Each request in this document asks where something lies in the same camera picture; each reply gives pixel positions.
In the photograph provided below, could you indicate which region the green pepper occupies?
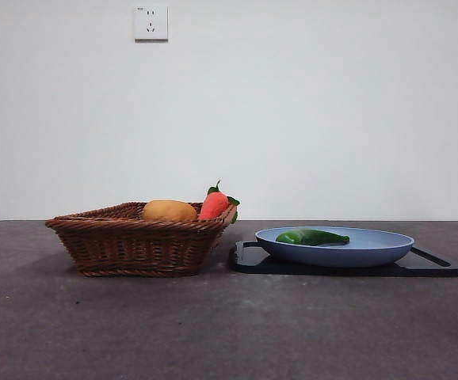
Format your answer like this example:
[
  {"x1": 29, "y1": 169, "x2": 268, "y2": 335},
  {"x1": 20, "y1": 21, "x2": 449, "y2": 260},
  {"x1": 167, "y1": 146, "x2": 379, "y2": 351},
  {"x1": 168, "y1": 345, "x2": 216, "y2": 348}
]
[{"x1": 275, "y1": 229, "x2": 350, "y2": 246}]

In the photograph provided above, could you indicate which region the blue round plate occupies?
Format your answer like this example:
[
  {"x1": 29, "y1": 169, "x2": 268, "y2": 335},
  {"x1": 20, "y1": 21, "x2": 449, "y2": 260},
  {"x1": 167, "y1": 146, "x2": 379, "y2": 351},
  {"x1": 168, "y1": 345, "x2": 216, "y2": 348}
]
[{"x1": 254, "y1": 226, "x2": 415, "y2": 268}]

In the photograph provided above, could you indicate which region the orange-red carrot with green leaves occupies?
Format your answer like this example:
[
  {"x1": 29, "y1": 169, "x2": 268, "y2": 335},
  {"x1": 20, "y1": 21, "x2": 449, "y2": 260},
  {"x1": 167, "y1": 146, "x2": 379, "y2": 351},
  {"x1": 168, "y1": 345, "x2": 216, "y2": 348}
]
[{"x1": 198, "y1": 180, "x2": 241, "y2": 225}]

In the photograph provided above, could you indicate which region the yellow-brown potato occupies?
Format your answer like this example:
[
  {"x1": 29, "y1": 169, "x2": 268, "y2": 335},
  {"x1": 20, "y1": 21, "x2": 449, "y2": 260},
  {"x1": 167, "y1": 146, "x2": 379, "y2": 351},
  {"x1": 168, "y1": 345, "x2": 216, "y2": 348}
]
[{"x1": 141, "y1": 199, "x2": 198, "y2": 222}]

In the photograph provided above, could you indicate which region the brown wicker basket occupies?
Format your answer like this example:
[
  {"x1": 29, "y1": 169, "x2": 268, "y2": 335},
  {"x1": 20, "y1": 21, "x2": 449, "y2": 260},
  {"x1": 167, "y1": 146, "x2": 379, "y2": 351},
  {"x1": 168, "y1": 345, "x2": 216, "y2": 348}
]
[{"x1": 45, "y1": 201, "x2": 238, "y2": 277}]

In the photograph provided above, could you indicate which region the black rectangular tray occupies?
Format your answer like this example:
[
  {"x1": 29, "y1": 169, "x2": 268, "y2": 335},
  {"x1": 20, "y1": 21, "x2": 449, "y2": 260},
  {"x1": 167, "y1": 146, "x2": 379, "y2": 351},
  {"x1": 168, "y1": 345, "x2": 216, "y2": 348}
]
[{"x1": 228, "y1": 240, "x2": 458, "y2": 278}]

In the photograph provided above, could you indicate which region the white wall power socket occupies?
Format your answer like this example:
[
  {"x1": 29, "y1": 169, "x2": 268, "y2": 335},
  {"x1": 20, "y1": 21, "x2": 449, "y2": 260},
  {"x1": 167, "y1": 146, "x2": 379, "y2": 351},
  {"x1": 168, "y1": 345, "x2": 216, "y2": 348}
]
[{"x1": 134, "y1": 4, "x2": 170, "y2": 43}]

